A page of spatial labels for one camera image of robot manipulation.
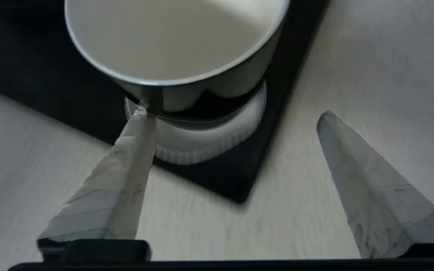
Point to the black cup white inside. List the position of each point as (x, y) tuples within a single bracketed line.
[(171, 45)]

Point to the black rectangular tray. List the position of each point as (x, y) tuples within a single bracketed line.
[(32, 75)]

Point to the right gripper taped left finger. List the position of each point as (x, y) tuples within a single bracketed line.
[(107, 195)]

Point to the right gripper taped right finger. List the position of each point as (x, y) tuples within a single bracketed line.
[(375, 203)]

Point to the small white saucer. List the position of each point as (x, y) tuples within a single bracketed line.
[(202, 146)]

